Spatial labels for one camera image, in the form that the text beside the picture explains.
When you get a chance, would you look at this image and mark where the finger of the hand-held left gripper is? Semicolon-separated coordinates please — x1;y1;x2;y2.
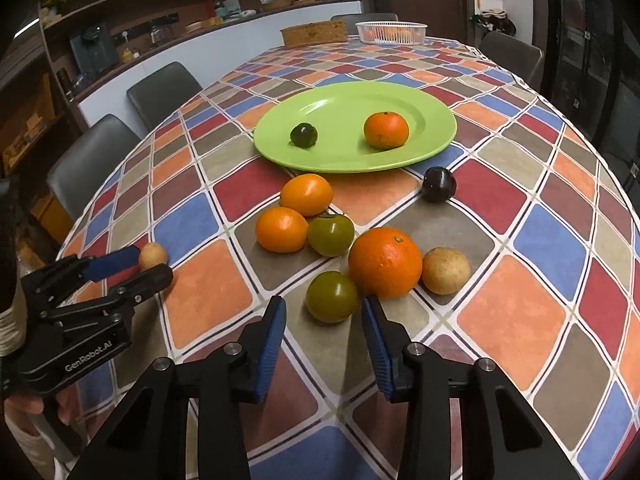
39;263;175;327
21;246;142;306

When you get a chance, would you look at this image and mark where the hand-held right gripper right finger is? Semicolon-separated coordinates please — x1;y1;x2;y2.
361;295;581;480

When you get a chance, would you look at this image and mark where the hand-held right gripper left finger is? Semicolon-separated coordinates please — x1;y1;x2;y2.
67;296;288;480

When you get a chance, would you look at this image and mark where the tan round fruit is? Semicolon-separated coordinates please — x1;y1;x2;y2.
421;247;472;295
138;242;168;273

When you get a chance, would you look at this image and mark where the green tomato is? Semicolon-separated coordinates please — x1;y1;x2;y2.
306;212;356;258
305;270;359;324

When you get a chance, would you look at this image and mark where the large orange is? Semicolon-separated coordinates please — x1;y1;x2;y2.
348;227;424;300

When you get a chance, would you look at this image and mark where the small orange mandarin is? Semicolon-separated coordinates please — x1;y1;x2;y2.
279;173;334;218
363;111;410;150
255;206;309;254

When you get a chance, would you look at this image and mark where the dark plum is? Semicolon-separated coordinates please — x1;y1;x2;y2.
290;122;318;149
421;166;457;204

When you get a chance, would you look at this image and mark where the green plate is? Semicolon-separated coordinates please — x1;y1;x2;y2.
253;81;458;174

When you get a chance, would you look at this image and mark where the person's left hand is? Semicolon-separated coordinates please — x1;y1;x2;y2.
2;384;77;428

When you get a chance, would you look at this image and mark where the grey dining chair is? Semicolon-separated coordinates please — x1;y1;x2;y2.
126;61;203;131
479;31;545;92
330;12;399;25
46;114;142;221

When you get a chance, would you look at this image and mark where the checkered colourful tablecloth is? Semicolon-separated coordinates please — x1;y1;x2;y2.
55;35;640;480

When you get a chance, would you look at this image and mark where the black coffee machine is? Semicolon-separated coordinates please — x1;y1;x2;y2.
69;22;120;75

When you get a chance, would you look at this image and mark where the wicker basket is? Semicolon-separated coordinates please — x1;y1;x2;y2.
280;19;348;50

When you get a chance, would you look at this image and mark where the pile of mandarins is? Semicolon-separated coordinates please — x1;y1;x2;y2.
362;27;421;43

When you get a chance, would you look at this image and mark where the white plastic basket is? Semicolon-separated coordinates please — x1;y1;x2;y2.
355;21;429;45

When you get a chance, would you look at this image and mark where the pile of bags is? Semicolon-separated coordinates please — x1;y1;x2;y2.
470;8;518;36

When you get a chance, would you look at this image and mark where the glass sliding door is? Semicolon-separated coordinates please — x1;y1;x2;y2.
545;0;640;161

